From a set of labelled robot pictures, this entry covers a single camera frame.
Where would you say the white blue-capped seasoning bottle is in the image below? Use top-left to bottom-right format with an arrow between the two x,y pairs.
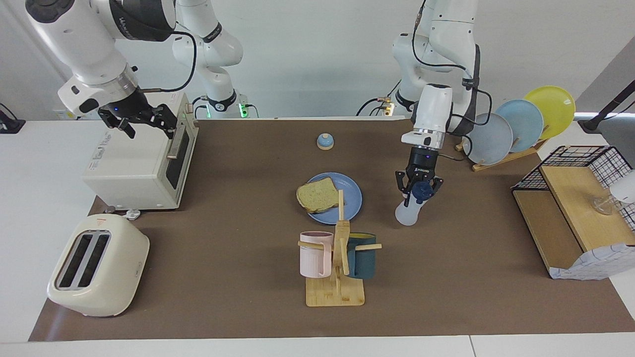
395,181 -> 432,227

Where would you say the wooden mug rack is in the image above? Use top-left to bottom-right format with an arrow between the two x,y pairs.
298,189 -> 383,307

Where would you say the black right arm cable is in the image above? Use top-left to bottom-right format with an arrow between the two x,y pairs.
136,31 -> 198,95

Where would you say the white toaster oven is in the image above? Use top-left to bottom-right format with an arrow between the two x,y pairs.
82,92 -> 199,211

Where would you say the black camera stand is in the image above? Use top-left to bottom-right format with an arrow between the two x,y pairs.
578,79 -> 635,133

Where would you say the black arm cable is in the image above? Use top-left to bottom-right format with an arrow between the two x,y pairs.
136,31 -> 198,95
412,0 -> 493,162

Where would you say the clear drinking glass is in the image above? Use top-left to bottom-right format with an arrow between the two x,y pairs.
593,194 -> 616,216

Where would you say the light blue round plate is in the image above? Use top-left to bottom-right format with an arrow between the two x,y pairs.
496,99 -> 545,153

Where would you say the white rounded container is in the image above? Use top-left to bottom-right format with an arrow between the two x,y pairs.
609,170 -> 635,204

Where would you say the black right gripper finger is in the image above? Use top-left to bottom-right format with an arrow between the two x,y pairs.
151,104 -> 178,140
101,117 -> 136,140

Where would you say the grey round plate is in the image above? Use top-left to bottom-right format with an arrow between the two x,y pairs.
466,113 -> 514,166

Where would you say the white checked cloth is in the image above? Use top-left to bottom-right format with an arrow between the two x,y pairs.
549,243 -> 635,281

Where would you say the black right base cable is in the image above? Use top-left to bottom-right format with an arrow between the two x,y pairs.
191,96 -> 259,119

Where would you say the wooden black wire shelf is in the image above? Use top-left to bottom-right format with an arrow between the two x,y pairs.
511,145 -> 635,278

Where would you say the black left base cable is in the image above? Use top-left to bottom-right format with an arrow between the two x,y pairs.
356,74 -> 403,118

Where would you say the cream two-slot toaster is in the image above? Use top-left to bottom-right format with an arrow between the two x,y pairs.
47,214 -> 150,318

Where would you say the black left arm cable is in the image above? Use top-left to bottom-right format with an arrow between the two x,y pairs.
412,0 -> 493,162

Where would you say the slice of toast bread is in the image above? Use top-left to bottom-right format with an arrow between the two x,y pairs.
296,177 -> 339,214

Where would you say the black stand base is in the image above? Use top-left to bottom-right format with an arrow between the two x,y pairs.
0,103 -> 25,134

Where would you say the pink ribbed mug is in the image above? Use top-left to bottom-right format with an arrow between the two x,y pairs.
299,231 -> 334,279

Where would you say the brown table mat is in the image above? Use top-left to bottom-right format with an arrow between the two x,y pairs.
28,119 -> 635,342

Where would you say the yellow round plate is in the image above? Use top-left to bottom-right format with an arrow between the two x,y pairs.
523,85 -> 576,140

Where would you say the dark teal mug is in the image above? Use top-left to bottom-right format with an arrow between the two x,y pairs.
346,233 -> 377,279

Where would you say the wooden dish rack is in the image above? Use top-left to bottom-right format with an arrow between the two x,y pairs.
455,136 -> 549,172

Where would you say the black base cable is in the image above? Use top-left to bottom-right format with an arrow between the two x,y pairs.
191,96 -> 259,119
356,74 -> 403,118

